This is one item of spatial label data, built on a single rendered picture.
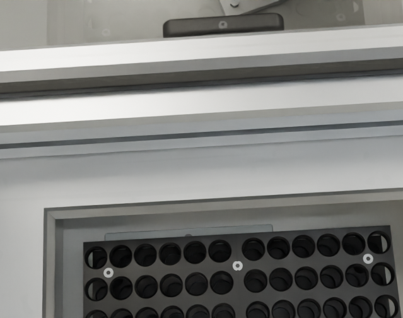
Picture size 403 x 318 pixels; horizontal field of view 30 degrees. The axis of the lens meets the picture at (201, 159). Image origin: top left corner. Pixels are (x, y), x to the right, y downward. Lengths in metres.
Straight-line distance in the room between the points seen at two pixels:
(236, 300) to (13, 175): 0.14
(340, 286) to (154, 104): 0.15
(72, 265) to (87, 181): 0.12
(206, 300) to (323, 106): 0.13
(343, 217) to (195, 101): 0.18
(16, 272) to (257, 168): 0.14
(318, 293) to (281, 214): 0.09
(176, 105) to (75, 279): 0.18
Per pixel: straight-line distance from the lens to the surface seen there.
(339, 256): 0.44
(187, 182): 0.40
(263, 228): 0.49
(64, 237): 0.51
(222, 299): 0.43
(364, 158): 0.41
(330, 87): 0.37
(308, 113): 0.36
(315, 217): 0.51
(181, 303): 0.43
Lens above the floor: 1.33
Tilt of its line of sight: 73 degrees down
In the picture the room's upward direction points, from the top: 9 degrees counter-clockwise
